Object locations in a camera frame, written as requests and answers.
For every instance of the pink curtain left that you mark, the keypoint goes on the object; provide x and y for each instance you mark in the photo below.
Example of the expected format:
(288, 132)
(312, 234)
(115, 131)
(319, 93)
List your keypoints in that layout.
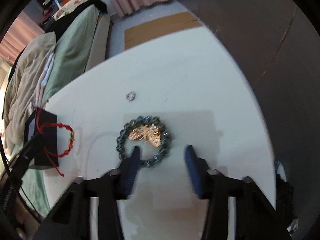
(20, 34)

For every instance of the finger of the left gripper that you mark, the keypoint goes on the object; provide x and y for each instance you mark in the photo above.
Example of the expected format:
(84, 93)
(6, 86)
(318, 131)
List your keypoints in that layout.
(27, 158)

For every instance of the black jewelry box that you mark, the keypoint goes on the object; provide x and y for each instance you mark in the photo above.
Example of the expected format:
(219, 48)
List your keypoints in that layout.
(38, 118)

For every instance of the beige duvet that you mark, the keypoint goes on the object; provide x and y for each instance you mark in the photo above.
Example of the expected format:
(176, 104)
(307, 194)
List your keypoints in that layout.
(21, 90)

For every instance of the white pink folded cloth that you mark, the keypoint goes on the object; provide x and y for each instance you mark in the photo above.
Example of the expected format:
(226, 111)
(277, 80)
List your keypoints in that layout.
(42, 81)

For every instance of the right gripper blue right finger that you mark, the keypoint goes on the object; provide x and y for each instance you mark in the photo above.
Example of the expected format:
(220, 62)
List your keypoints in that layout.
(206, 184)

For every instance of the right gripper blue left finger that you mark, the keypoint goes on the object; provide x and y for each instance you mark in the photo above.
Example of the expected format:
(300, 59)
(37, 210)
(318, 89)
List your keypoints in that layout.
(117, 185)

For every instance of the black garment on bed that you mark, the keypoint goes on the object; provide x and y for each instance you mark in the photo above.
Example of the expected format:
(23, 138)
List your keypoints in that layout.
(61, 25)

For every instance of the brown cardboard floor sheet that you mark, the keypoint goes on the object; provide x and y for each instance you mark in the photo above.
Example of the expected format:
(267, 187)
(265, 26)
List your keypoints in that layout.
(159, 27)

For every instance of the gold butterfly brooch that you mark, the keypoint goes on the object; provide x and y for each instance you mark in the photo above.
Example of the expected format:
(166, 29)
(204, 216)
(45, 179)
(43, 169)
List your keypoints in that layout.
(149, 134)

